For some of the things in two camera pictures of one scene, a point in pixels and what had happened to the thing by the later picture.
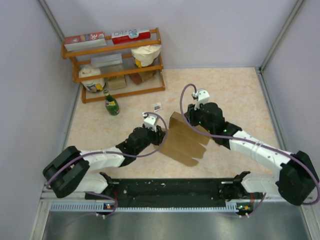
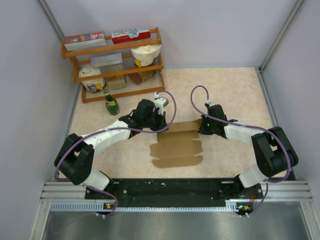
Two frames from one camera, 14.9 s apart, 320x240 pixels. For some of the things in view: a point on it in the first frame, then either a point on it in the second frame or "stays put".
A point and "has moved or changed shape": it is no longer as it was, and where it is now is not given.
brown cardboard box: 181,142 has moved or changed shape
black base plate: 171,192 stays put
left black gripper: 158,135 to 162,123
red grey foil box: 79,42 stays put
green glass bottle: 112,105 stays put
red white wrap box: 132,35 stays put
